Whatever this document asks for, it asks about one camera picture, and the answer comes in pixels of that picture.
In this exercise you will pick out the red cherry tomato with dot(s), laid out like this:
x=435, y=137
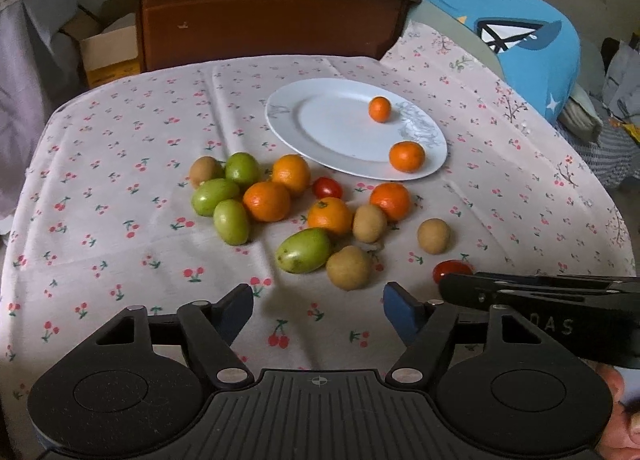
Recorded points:
x=327, y=187
x=451, y=269

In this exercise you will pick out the open cardboard box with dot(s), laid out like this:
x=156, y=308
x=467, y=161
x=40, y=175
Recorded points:
x=107, y=55

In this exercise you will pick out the oval green jujube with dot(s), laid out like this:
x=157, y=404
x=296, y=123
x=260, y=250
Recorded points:
x=232, y=221
x=215, y=196
x=304, y=250

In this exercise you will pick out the checkered lilac hanging cloth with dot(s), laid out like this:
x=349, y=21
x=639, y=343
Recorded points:
x=30, y=65

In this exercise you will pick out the brown wooden nightstand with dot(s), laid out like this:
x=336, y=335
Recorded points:
x=270, y=25

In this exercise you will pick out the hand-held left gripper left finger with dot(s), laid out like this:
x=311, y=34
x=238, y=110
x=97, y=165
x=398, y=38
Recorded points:
x=240, y=310

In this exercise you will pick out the patterned fabric pile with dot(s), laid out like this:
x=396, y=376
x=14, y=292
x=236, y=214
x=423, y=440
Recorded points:
x=620, y=85

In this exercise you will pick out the white patterned plate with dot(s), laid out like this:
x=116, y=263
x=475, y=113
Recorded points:
x=330, y=125

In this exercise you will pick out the round green jujube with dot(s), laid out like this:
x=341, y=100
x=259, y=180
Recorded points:
x=242, y=169

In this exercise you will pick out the brown kiwi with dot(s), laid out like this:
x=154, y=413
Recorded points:
x=349, y=267
x=369, y=223
x=205, y=171
x=434, y=235

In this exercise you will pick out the person's right hand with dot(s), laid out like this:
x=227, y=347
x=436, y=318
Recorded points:
x=627, y=430

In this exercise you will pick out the cherry print tablecloth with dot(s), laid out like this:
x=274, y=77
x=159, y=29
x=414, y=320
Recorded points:
x=125, y=240

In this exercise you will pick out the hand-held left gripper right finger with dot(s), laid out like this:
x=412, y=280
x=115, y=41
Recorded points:
x=400, y=310

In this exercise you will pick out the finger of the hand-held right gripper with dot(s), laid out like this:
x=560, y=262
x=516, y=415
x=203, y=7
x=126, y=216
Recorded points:
x=460, y=290
x=575, y=298

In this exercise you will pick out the small orange mandarin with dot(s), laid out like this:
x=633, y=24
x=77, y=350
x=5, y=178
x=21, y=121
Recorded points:
x=380, y=109

